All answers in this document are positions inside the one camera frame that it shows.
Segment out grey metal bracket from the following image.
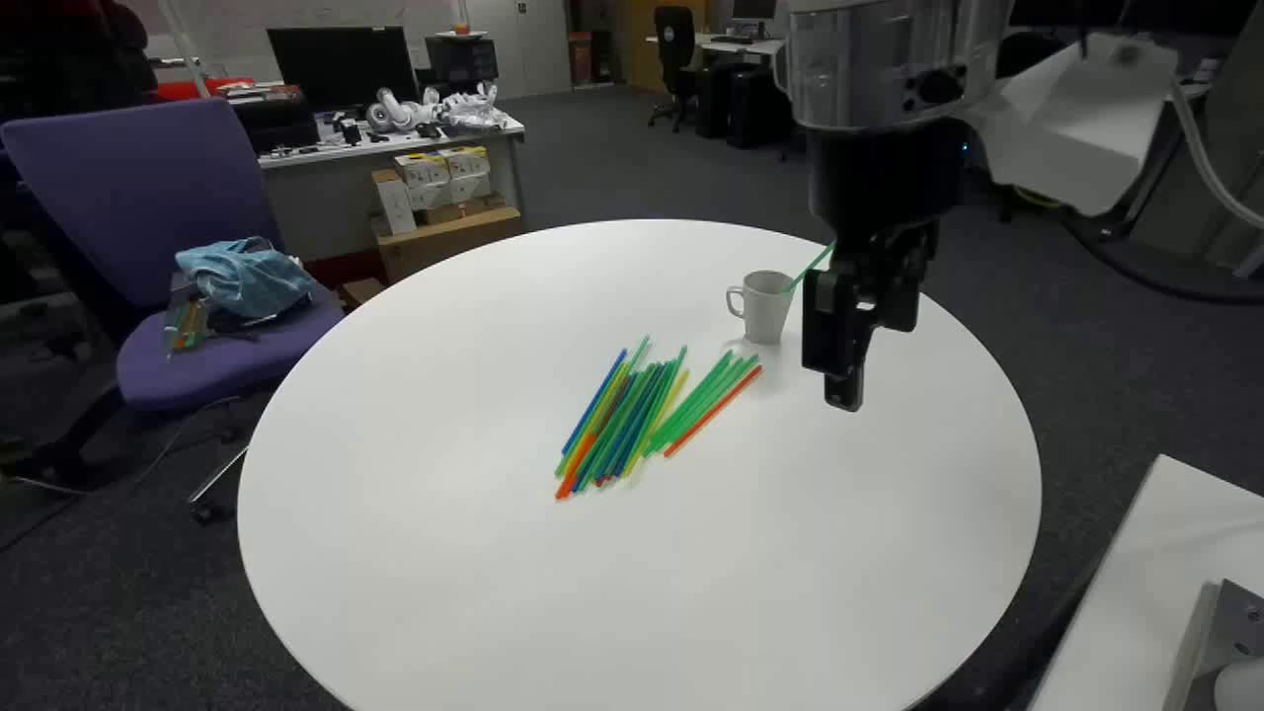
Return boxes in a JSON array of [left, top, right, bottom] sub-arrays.
[[1162, 582, 1264, 711]]

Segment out white office desk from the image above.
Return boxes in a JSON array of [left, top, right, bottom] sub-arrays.
[[257, 114, 525, 262]]

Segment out cardboard box under desk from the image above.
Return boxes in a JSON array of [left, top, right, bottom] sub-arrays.
[[376, 204, 523, 279]]

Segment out blue straw left side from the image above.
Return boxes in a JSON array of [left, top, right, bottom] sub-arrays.
[[562, 346, 627, 453]]

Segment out green straw in mug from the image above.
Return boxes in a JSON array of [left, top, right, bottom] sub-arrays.
[[781, 241, 839, 292]]

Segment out black office chair background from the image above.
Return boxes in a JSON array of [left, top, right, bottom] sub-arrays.
[[648, 4, 695, 126]]

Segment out white paper sheet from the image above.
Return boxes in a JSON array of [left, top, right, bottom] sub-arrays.
[[974, 32, 1178, 218]]

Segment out white side table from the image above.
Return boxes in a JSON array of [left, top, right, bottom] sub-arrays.
[[1026, 453, 1264, 711]]

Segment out yellow straw in pile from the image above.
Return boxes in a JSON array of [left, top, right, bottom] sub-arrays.
[[623, 368, 691, 485]]

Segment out green straw right group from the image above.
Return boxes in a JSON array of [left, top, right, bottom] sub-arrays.
[[642, 351, 760, 453]]

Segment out purple office chair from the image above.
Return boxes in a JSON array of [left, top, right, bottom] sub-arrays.
[[0, 100, 347, 525]]

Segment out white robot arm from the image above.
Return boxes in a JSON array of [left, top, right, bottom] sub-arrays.
[[781, 0, 1016, 409]]

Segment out orange straw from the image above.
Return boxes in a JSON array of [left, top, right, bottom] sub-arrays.
[[665, 364, 761, 458], [552, 421, 600, 503]]

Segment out black computer monitor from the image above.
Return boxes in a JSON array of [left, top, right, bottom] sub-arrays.
[[267, 27, 416, 110]]

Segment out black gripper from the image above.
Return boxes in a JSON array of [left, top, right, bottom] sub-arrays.
[[803, 118, 970, 409]]

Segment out teal cloth on chair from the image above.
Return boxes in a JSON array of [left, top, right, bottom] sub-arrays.
[[163, 238, 317, 351]]

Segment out teal straw pile centre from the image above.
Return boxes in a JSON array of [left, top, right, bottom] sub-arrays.
[[580, 351, 682, 491]]

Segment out white ceramic mug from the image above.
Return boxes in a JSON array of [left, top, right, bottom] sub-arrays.
[[725, 268, 795, 345]]

